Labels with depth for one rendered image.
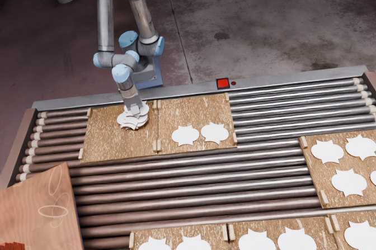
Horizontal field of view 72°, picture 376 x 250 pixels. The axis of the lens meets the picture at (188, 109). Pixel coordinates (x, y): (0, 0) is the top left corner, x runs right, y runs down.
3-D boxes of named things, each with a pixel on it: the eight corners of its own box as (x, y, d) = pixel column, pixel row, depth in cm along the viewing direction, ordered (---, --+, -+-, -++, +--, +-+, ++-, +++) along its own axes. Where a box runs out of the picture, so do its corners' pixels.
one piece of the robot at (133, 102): (120, 103, 124) (130, 121, 137) (138, 97, 124) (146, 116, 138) (117, 85, 131) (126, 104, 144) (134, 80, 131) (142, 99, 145)
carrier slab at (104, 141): (91, 110, 157) (90, 108, 156) (158, 102, 155) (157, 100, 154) (80, 164, 136) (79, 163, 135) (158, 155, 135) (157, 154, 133)
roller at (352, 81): (42, 114, 165) (38, 110, 161) (357, 81, 155) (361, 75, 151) (41, 121, 162) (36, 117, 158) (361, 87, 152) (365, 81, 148)
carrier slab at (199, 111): (159, 102, 155) (158, 100, 154) (227, 94, 153) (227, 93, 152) (158, 155, 134) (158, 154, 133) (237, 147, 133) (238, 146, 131)
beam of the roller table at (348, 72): (38, 106, 172) (33, 100, 167) (360, 71, 162) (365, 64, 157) (34, 117, 167) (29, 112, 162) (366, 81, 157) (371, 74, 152)
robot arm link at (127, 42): (127, 45, 167) (121, 28, 156) (147, 46, 164) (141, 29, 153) (121, 59, 160) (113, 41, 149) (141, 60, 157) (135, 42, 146)
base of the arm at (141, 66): (124, 59, 174) (120, 48, 166) (146, 53, 175) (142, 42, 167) (127, 75, 165) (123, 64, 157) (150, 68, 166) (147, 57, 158)
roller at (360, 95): (38, 128, 159) (33, 124, 155) (365, 94, 149) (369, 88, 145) (36, 135, 156) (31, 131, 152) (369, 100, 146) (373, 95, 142)
